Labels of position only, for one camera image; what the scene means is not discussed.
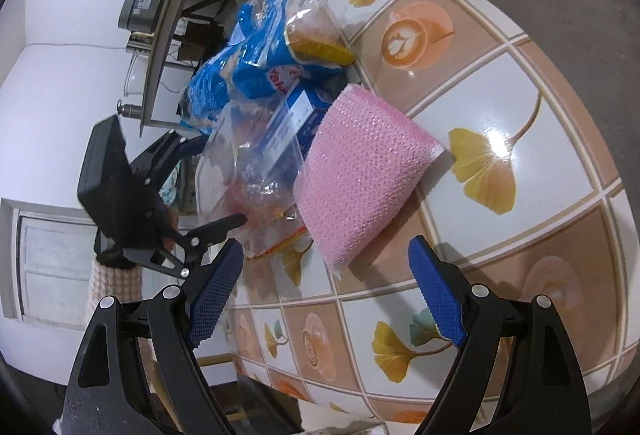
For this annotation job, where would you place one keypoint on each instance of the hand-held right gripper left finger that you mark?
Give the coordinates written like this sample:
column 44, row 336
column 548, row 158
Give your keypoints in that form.
column 215, row 290

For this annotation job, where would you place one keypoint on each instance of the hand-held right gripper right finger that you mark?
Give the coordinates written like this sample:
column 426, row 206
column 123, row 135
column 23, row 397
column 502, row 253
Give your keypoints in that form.
column 440, row 295

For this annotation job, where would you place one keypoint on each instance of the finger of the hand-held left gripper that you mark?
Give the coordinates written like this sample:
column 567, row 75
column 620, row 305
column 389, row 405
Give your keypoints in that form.
column 170, row 150
column 200, row 237

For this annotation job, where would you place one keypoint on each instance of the clear plastic bag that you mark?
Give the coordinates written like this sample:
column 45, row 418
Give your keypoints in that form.
column 240, row 155

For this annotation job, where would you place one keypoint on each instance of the blue plastic bag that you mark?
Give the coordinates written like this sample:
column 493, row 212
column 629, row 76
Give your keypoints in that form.
column 235, row 65

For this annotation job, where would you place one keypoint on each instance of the pink bubble wrap pouch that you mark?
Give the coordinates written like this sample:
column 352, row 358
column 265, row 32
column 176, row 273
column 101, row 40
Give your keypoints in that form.
column 360, row 175

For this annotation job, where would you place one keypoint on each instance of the blue cardboard box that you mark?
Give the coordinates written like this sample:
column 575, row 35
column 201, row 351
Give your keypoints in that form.
column 310, row 112

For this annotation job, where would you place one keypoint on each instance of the metal water bottle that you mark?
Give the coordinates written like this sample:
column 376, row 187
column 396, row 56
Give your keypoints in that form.
column 127, row 106

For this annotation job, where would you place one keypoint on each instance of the clear plastic bowl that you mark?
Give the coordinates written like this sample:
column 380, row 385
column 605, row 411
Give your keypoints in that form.
column 134, row 75

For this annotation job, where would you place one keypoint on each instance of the grey metal container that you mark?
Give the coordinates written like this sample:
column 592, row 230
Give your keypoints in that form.
column 140, row 42

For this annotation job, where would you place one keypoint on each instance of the grey rice cooker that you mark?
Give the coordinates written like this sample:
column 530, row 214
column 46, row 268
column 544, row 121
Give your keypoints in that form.
column 142, row 0

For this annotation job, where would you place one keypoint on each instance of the tile patterned tablecloth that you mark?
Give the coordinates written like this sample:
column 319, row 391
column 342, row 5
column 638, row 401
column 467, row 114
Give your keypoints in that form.
column 500, row 80

